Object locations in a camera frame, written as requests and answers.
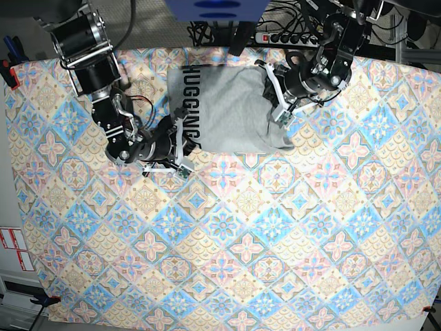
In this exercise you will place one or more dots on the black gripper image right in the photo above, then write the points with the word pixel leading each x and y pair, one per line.
pixel 297 80

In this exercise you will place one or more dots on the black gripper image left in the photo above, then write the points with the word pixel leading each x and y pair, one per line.
pixel 163 143

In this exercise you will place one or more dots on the grey T-shirt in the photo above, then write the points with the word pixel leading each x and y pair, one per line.
pixel 227 111

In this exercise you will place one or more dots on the black power strip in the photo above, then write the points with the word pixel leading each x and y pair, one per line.
pixel 287 39

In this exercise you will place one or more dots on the patterned tablecloth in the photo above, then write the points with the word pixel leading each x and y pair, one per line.
pixel 342 231

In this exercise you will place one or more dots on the black orange clamp top left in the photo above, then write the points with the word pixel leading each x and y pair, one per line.
pixel 9 75

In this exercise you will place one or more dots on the white red label stickers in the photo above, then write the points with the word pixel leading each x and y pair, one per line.
pixel 13 239

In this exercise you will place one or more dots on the blue clamp bottom left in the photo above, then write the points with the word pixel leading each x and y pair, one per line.
pixel 45 301

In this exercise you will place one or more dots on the orange clamp bottom right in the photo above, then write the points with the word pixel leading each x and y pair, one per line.
pixel 429 309

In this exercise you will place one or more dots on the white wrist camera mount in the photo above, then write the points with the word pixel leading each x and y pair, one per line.
pixel 284 114
pixel 185 167

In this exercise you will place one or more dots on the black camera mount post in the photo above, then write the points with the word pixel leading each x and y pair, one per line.
pixel 242 35

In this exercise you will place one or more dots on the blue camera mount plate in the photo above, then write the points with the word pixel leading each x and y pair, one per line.
pixel 217 10

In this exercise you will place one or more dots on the blue clamp handle top left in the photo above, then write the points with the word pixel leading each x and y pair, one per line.
pixel 16 53

